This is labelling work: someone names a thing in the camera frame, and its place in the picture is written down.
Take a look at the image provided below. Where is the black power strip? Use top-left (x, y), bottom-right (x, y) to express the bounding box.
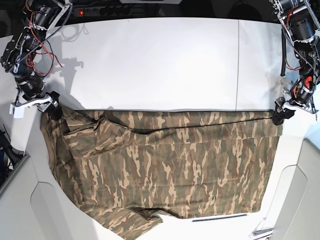
top-left (72, 5), bottom-right (133, 17)

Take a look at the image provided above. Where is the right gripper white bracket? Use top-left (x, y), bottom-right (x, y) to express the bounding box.
top-left (15, 91), bottom-right (62, 121)

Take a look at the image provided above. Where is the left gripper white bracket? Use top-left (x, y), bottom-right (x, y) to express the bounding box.
top-left (272, 96), bottom-right (317, 125)

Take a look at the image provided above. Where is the grey clip bottom right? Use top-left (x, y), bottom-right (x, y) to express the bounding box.
top-left (249, 217), bottom-right (274, 240)

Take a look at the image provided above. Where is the camouflage T-shirt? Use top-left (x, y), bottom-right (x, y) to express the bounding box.
top-left (40, 107), bottom-right (283, 239)

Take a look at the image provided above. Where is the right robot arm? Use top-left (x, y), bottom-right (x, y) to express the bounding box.
top-left (0, 0), bottom-right (73, 121)

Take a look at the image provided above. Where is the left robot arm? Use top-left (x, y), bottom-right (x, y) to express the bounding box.
top-left (271, 0), bottom-right (320, 126)

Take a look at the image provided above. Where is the black equipment left edge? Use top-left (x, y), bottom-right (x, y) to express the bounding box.
top-left (0, 130), bottom-right (24, 178)

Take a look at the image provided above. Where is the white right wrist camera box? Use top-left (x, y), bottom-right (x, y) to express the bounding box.
top-left (9, 103), bottom-right (25, 119)

